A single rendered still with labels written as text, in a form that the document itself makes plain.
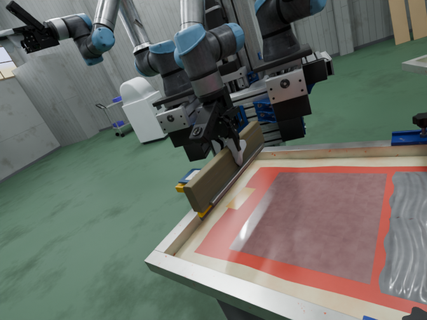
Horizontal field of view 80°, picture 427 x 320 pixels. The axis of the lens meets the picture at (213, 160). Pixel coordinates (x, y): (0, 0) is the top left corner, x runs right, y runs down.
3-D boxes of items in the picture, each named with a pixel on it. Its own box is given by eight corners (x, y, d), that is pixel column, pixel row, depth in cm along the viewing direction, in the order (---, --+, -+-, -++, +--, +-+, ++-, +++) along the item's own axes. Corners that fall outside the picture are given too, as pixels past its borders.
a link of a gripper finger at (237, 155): (256, 155, 72) (242, 127, 69) (246, 167, 68) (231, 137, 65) (247, 157, 74) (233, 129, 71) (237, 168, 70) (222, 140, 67)
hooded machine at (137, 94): (177, 128, 591) (152, 71, 538) (166, 139, 540) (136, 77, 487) (153, 134, 618) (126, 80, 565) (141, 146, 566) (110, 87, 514)
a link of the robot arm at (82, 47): (94, 62, 102) (79, 33, 98) (84, 68, 110) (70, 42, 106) (110, 56, 107) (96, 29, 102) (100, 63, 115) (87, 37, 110)
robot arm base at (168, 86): (173, 91, 134) (165, 72, 130) (198, 82, 128) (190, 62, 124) (161, 99, 121) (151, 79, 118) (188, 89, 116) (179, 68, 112)
